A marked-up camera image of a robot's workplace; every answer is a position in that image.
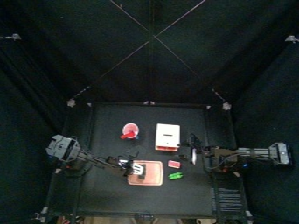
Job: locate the pink rectangular tray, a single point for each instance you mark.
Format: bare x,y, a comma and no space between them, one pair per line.
153,175

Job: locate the red plastic cup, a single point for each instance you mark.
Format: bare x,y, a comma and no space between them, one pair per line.
129,130

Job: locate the bright green toy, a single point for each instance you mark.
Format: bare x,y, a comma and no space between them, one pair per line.
175,175

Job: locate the grey frame corner bracket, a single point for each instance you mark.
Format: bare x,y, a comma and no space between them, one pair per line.
15,37
291,38
148,102
71,102
225,106

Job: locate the wooden box with slot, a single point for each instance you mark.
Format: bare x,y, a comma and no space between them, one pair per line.
167,136

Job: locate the dark green white striped toy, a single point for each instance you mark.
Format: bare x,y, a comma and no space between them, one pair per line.
137,168

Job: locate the white text label sticker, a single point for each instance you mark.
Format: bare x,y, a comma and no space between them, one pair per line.
228,200

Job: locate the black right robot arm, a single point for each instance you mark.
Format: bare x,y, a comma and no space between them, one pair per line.
252,153

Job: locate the red white striped block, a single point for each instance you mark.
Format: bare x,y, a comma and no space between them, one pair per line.
173,164

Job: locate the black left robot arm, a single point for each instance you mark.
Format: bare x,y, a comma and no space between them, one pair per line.
64,148

